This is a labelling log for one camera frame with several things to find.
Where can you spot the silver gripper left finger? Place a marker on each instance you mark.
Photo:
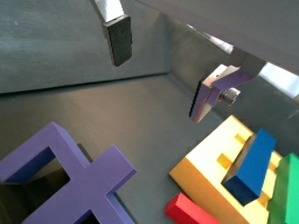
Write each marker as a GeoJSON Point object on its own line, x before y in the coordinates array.
{"type": "Point", "coordinates": [117, 26]}

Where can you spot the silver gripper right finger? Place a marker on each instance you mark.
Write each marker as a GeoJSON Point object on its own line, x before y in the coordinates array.
{"type": "Point", "coordinates": [220, 86]}

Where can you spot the purple interlocking block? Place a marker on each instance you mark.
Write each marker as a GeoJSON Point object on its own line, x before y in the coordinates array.
{"type": "Point", "coordinates": [89, 194]}

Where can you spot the yellow slotted board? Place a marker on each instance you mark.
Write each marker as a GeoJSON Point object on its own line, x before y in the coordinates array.
{"type": "Point", "coordinates": [202, 169]}

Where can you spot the blue bar block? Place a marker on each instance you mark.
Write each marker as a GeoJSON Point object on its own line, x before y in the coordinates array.
{"type": "Point", "coordinates": [245, 178]}

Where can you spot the red interlocking block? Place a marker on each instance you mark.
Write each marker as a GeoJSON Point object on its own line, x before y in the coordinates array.
{"type": "Point", "coordinates": [185, 212]}

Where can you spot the green bar block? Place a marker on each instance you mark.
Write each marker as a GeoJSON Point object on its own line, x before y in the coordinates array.
{"type": "Point", "coordinates": [284, 206]}

